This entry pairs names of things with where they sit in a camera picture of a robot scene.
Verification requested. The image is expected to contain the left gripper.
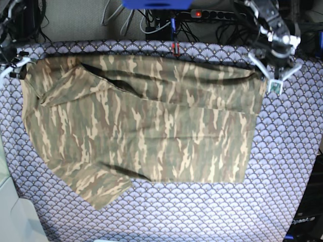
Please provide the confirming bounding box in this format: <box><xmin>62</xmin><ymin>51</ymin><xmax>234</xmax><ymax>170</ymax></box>
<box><xmin>247</xmin><ymin>52</ymin><xmax>302</xmax><ymax>95</ymax></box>

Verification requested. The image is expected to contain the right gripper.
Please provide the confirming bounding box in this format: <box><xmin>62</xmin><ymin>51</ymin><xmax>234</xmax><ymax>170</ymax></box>
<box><xmin>1</xmin><ymin>51</ymin><xmax>37</xmax><ymax>87</ymax></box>

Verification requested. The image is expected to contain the camouflage T-shirt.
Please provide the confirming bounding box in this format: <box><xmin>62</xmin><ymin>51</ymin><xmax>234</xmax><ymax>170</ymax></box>
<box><xmin>21</xmin><ymin>55</ymin><xmax>267</xmax><ymax>209</ymax></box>

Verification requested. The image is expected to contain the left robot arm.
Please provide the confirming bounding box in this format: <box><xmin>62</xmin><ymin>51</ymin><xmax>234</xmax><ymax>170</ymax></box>
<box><xmin>244</xmin><ymin>1</ymin><xmax>301</xmax><ymax>95</ymax></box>

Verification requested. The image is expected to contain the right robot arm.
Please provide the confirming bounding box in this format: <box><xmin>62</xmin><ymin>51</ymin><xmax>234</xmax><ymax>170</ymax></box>
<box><xmin>1</xmin><ymin>1</ymin><xmax>46</xmax><ymax>87</ymax></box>

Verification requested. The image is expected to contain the blue clamp right edge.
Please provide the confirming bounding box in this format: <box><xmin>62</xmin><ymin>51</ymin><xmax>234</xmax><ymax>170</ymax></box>
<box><xmin>315</xmin><ymin>31</ymin><xmax>323</xmax><ymax>58</ymax></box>

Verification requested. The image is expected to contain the black power strip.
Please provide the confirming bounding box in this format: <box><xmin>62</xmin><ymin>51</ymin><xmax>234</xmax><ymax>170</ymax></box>
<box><xmin>190</xmin><ymin>10</ymin><xmax>237</xmax><ymax>20</ymax></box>

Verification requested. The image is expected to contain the red black table clamp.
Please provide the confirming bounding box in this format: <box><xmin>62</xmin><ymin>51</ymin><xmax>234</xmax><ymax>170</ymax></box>
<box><xmin>172</xmin><ymin>42</ymin><xmax>180</xmax><ymax>56</ymax></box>

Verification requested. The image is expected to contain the light green cloth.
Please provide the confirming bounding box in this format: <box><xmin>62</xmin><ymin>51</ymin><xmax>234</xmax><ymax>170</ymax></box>
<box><xmin>1</xmin><ymin>145</ymin><xmax>48</xmax><ymax>241</ymax></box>

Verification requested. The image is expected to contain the black OpenArm box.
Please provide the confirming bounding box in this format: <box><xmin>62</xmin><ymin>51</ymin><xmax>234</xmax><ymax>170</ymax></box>
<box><xmin>284</xmin><ymin>155</ymin><xmax>322</xmax><ymax>241</ymax></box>

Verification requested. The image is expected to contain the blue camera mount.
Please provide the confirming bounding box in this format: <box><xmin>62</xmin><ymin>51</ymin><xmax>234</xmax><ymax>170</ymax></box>
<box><xmin>122</xmin><ymin>0</ymin><xmax>192</xmax><ymax>10</ymax></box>

